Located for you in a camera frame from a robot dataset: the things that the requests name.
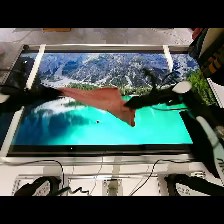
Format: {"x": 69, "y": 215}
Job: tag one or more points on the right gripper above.
{"x": 143, "y": 100}

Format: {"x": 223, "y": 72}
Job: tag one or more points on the brown garment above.
{"x": 107, "y": 99}

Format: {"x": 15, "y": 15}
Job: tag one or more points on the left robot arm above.
{"x": 31, "y": 95}

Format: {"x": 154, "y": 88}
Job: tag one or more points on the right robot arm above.
{"x": 200, "y": 135}

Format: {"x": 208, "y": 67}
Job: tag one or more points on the heap of clothes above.
{"x": 208, "y": 55}

